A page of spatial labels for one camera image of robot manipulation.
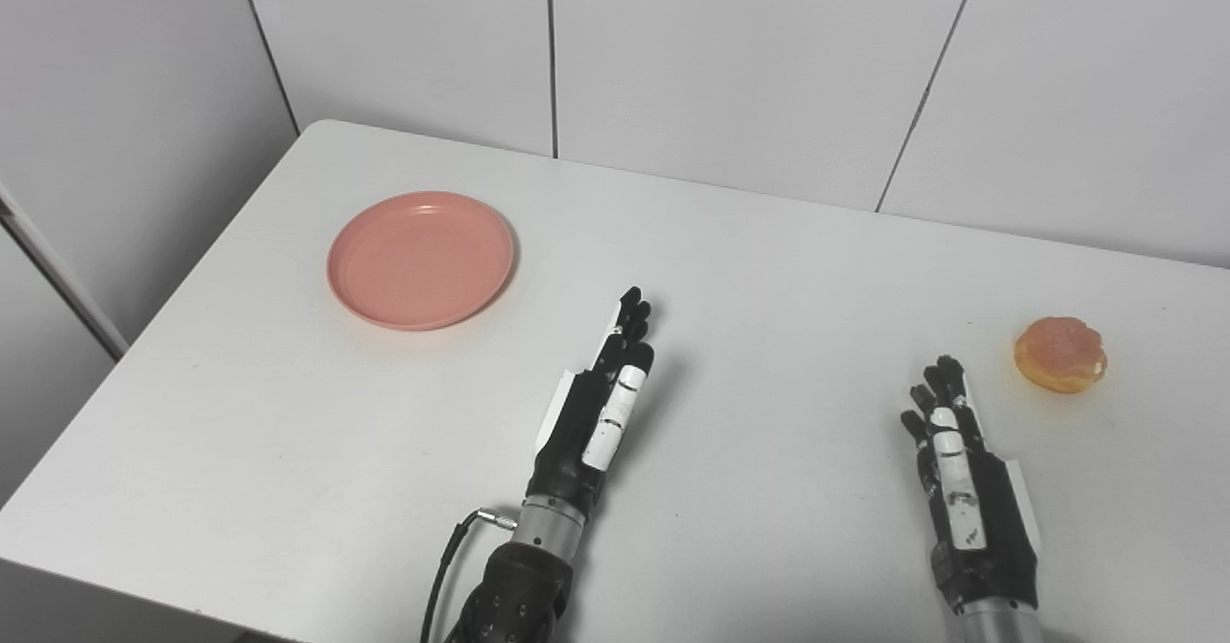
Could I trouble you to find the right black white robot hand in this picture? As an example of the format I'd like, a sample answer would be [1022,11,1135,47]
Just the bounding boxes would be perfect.
[900,355,1042,617]

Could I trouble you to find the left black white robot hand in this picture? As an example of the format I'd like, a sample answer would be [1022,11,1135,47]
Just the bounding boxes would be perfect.
[526,286,656,515]

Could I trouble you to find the golden cream puff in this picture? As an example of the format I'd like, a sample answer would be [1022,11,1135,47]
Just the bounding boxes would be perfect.
[1014,316,1109,395]

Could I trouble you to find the pink round plate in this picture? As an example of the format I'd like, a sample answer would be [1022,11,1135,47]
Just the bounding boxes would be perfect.
[326,191,517,332]

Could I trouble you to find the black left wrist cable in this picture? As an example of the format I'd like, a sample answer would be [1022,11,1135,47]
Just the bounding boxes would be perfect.
[420,508,520,643]

